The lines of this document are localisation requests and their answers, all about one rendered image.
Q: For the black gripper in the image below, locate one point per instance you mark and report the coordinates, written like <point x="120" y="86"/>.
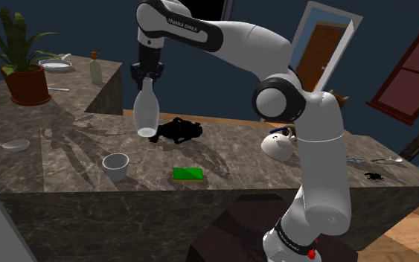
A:
<point x="149" y="58"/>

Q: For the clear glass bottle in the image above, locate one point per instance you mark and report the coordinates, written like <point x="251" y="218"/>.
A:
<point x="146" y="109"/>

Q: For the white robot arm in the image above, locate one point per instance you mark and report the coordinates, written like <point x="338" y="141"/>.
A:
<point x="318" y="170"/>

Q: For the green soap dispenser bottle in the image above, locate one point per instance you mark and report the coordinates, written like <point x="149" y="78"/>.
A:
<point x="95" y="72"/>

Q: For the black lumpy object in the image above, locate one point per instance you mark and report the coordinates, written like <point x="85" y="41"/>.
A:
<point x="180" y="130"/>

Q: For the silver table knife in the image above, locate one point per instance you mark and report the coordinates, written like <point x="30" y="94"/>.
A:
<point x="58" y="89"/>

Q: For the grey frying pan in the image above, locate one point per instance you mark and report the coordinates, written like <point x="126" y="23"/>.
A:
<point x="55" y="65"/>

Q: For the white cup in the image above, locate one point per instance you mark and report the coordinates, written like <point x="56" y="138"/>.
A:
<point x="115" y="168"/>

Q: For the green sponge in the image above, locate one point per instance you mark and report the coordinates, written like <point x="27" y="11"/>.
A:
<point x="188" y="174"/>

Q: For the green plant in brown pot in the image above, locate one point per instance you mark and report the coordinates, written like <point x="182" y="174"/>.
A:
<point x="26" y="85"/>

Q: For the grey ladle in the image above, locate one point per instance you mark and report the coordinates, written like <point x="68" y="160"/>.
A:
<point x="16" y="145"/>

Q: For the dark robot stand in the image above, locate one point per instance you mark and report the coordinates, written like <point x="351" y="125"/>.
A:
<point x="231" y="232"/>

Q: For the brown spiky object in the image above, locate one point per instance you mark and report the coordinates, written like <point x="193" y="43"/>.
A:
<point x="341" y="98"/>

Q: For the silver fork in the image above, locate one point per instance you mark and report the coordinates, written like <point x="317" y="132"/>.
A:
<point x="356" y="159"/>

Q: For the small black object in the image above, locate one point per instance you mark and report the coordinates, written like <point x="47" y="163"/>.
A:
<point x="374" y="176"/>

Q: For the silver spoon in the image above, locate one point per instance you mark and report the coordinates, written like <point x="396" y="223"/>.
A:
<point x="397" y="159"/>

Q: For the dark red framed window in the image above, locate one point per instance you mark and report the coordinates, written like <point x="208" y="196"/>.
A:
<point x="412" y="80"/>

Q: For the brown door with white frame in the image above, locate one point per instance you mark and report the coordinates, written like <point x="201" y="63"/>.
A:
<point x="319" y="50"/>

